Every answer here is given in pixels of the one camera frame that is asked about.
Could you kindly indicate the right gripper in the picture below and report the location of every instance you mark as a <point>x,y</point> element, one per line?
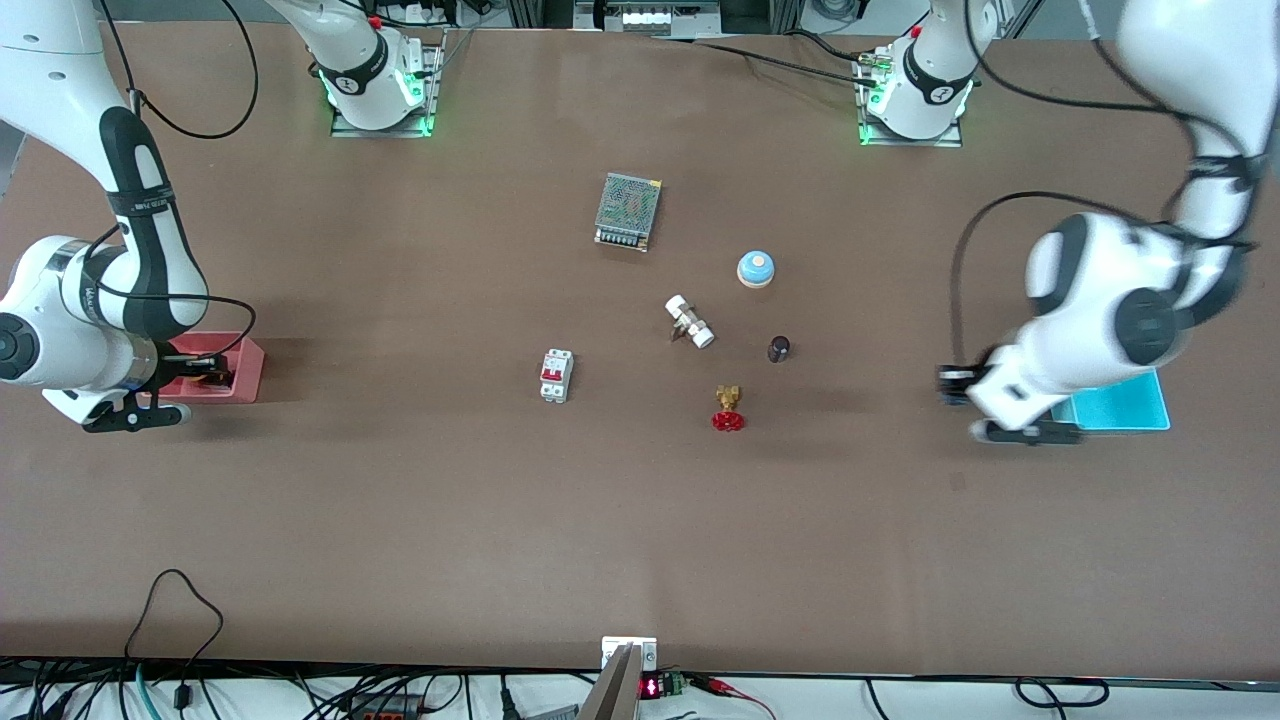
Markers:
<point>182,368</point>

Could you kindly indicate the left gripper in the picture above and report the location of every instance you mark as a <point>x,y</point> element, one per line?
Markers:
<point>953,383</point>

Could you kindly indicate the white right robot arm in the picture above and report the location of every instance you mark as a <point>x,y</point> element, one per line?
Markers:
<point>40,40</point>

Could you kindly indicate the pink plastic bin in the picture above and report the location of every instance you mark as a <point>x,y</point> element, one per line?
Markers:
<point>248,372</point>

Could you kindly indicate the blue plastic bin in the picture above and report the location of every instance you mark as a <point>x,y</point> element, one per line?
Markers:
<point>1130,405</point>

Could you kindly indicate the dark round knob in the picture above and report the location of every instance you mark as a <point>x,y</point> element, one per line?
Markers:
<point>779,348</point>

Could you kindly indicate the brass valve red handwheel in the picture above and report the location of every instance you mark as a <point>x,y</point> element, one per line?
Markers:
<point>729,420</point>

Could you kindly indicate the blue white round bell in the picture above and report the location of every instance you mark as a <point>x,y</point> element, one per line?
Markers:
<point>756,268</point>

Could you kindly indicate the white pipe valve fitting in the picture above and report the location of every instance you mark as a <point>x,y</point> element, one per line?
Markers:
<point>690,321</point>

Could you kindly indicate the white red circuit breaker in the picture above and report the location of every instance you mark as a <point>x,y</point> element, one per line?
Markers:
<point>556,375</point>

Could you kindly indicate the metal mesh power supply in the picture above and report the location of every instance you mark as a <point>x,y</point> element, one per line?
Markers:
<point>628,205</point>

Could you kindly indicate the red LED display module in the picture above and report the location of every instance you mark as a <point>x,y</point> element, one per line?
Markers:
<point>655,687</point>

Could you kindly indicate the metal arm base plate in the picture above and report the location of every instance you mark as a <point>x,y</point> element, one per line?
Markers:
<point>950,138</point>
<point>432,70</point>

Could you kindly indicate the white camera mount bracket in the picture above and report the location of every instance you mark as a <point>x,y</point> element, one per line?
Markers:
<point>612,648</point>

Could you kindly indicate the grey camera pole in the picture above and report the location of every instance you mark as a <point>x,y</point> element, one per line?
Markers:
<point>612,695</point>

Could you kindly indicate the aluminium frame equipment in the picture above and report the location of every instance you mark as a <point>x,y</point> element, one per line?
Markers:
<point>648,15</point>

